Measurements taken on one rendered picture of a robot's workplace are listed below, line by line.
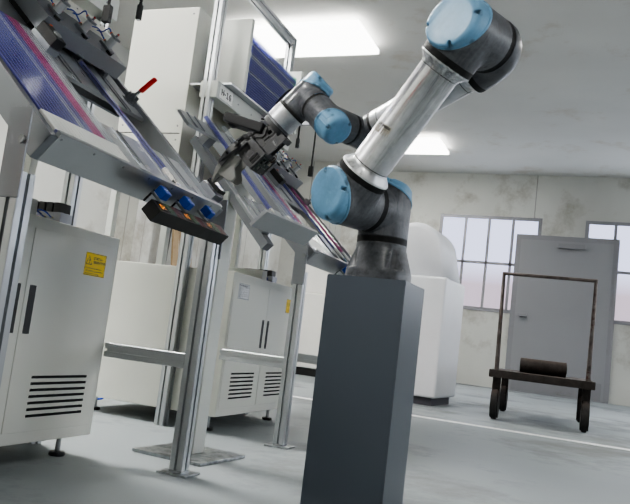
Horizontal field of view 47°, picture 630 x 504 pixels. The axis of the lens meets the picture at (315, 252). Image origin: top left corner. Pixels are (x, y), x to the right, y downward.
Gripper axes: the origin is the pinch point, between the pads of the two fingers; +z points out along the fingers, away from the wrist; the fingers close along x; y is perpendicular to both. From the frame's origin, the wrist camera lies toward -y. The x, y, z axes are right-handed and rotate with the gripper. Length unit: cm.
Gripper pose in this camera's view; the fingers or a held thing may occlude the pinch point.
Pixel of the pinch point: (214, 176)
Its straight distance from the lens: 179.2
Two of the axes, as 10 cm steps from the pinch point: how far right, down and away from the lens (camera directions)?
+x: 3.4, 1.5, 9.3
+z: -7.2, 6.7, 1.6
